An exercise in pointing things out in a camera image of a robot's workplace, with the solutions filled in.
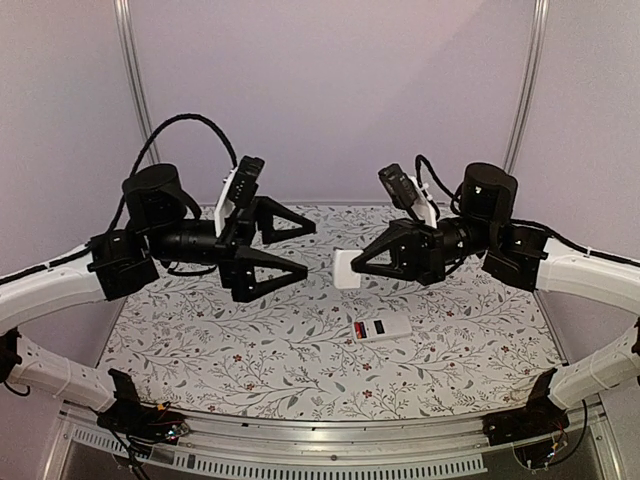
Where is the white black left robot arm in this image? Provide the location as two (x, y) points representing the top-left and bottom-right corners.
(1, 157), (316, 434)

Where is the aluminium frame post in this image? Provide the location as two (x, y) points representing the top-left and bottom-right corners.
(113, 0), (153, 140)
(504, 0), (550, 174)

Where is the aluminium front rail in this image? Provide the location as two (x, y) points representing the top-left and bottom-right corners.
(43, 399), (627, 479)

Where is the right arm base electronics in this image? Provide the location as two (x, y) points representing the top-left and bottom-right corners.
(482, 368), (569, 446)

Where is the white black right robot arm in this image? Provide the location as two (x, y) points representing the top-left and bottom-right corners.
(335, 162), (639, 314)

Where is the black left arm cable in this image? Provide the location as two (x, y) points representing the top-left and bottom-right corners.
(107, 113), (239, 236)

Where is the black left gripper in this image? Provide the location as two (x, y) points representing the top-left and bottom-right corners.
(147, 195), (315, 301)

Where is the aluminium right frame post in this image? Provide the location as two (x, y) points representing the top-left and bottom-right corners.
(504, 0), (550, 174)

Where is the floral patterned table mat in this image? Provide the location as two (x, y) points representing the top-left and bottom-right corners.
(101, 205), (562, 421)

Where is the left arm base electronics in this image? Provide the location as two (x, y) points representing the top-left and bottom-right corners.
(97, 369), (190, 454)

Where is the aluminium left frame post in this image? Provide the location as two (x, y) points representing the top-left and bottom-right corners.
(113, 0), (153, 140)

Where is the white red remote control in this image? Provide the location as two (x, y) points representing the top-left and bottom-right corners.
(350, 315), (412, 343)

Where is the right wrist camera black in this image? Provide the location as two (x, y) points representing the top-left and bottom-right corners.
(378, 163), (439, 228)

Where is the white battery cover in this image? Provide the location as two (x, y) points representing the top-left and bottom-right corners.
(332, 249), (363, 290)

